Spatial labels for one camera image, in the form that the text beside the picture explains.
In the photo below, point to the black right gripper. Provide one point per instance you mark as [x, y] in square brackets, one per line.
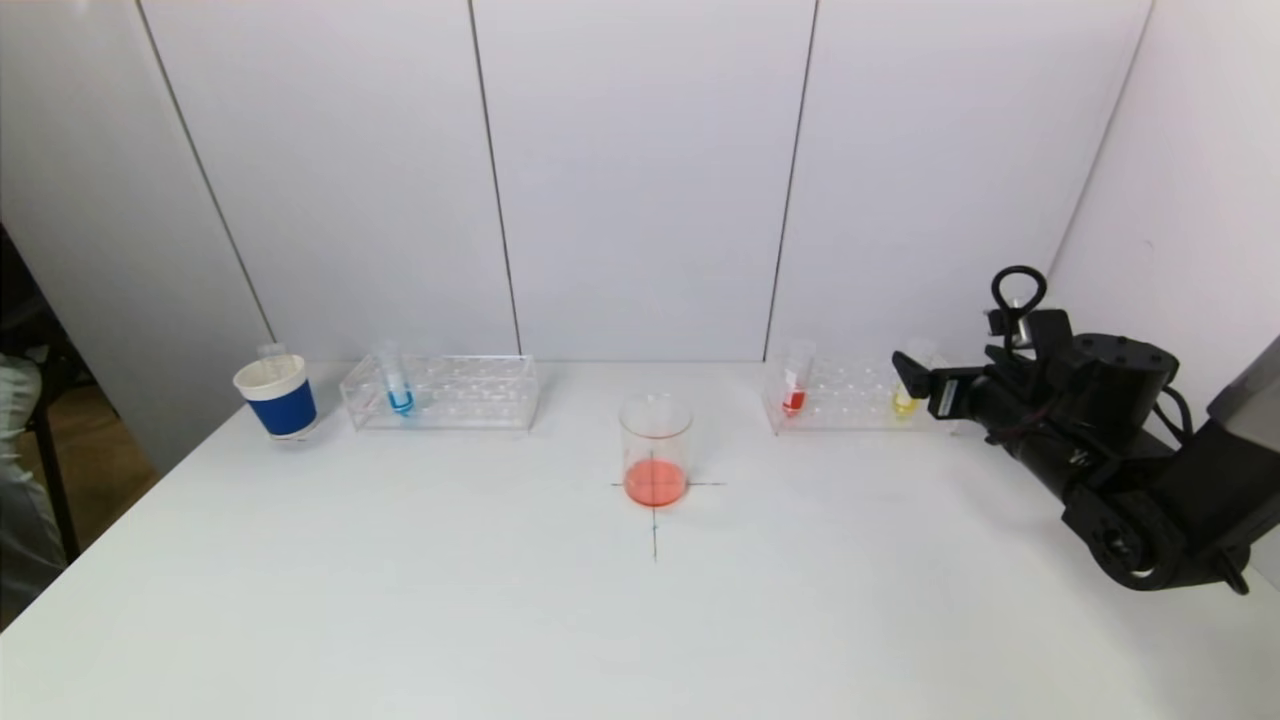
[944, 393]

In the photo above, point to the orange pigment test tube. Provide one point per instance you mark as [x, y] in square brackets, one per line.
[270, 356]

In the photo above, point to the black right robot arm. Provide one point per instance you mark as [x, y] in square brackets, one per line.
[1150, 480]

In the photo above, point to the yellow pigment test tube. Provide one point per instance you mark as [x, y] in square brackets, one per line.
[903, 406]

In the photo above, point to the clear acrylic test tube rack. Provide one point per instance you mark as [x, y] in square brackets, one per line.
[450, 402]
[850, 402]

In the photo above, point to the red pigment test tube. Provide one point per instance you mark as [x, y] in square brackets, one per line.
[793, 403]

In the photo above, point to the clear glass beaker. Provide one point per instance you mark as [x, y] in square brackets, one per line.
[655, 482]

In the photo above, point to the blue pigment test tube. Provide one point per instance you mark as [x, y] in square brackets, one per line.
[401, 402]

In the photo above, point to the white paper cup blue sleeve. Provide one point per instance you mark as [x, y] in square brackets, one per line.
[285, 410]

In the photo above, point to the person in grey clothes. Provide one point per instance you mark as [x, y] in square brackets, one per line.
[15, 500]

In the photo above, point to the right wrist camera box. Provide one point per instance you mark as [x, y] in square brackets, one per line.
[1045, 335]

